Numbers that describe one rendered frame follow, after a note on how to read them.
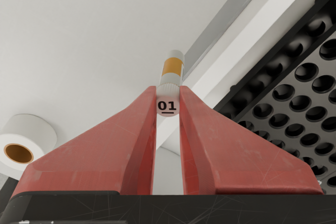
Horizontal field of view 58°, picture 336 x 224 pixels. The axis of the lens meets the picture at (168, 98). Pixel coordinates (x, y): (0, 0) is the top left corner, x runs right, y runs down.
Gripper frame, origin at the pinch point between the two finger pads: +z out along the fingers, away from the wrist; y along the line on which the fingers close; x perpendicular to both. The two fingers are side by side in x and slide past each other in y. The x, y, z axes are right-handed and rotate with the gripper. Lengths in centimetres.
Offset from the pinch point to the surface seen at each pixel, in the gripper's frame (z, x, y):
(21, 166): 17.9, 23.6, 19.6
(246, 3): 8.3, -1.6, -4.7
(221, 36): 8.5, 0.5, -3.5
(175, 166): 10.9, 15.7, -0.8
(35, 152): 17.7, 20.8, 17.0
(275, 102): 5.6, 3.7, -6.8
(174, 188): 8.3, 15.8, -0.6
